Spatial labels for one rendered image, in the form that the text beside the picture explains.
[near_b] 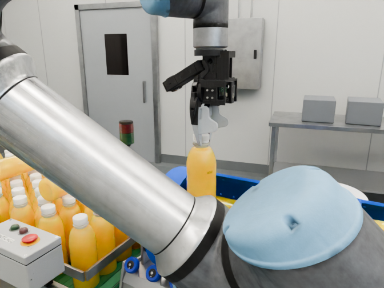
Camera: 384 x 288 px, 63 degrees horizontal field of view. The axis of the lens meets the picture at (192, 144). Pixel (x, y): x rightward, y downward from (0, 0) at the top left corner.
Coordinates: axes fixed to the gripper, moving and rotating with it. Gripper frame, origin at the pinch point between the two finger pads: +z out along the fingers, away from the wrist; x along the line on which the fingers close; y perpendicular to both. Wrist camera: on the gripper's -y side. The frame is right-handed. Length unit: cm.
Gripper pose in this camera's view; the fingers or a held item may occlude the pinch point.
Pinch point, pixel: (202, 138)
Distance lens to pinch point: 75.0
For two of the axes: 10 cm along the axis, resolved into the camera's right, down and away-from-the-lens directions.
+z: 0.1, 9.6, 2.7
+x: 4.8, -2.4, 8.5
